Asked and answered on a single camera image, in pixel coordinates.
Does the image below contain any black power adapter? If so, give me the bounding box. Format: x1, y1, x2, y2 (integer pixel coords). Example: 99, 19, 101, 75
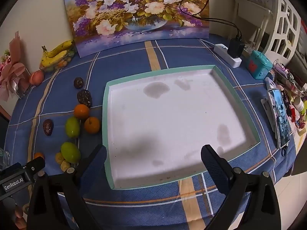
227, 37, 245, 59

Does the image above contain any clutter of small toys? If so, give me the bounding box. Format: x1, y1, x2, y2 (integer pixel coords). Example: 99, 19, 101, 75
273, 59, 306, 136

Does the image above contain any white tray with green rim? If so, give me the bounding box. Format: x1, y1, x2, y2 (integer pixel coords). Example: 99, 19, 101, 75
102, 65, 261, 190

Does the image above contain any small orange tangerine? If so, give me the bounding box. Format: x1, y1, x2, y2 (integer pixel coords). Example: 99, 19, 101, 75
34, 152, 45, 159

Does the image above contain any smartphone on stand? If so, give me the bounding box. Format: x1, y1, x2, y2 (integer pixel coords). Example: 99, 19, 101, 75
267, 88, 291, 149

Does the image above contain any black charging cable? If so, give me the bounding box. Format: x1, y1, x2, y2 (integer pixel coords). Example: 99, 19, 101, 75
179, 0, 243, 40

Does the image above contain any orange tangerine with stem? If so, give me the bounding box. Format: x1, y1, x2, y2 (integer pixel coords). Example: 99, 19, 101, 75
84, 117, 100, 135

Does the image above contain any blue plaid tablecloth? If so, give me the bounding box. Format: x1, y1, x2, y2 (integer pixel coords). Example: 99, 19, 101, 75
5, 35, 296, 229

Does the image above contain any flower still life painting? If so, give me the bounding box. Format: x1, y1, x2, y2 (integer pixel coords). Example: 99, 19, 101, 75
64, 0, 209, 57

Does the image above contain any white power strip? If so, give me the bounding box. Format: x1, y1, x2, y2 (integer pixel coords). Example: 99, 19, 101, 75
213, 44, 242, 68

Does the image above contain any white lavender handheld device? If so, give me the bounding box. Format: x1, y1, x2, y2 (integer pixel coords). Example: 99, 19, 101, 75
264, 77, 277, 90

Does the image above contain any white phone stand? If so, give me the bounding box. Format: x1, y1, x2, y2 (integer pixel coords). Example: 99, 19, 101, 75
261, 98, 275, 133

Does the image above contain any red peach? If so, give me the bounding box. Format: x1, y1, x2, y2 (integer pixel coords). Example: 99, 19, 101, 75
29, 70, 45, 86

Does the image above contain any clear plastic fruit container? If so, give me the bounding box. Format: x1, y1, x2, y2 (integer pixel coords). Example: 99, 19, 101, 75
39, 49, 75, 72

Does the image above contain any white lattice chair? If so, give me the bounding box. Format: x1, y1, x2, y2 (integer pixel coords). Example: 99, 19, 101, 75
233, 0, 301, 65

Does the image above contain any round dark dried fruit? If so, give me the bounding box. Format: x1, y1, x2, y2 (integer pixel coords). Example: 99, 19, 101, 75
73, 77, 84, 89

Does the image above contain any teal toy box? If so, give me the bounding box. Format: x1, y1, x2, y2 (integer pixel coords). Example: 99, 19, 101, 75
247, 50, 273, 80

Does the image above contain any large dark dried date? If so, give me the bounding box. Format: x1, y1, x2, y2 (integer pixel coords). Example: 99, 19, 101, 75
77, 89, 92, 108

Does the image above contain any yellow banana bunch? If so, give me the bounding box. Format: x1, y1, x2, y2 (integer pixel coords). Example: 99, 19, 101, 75
40, 40, 74, 69

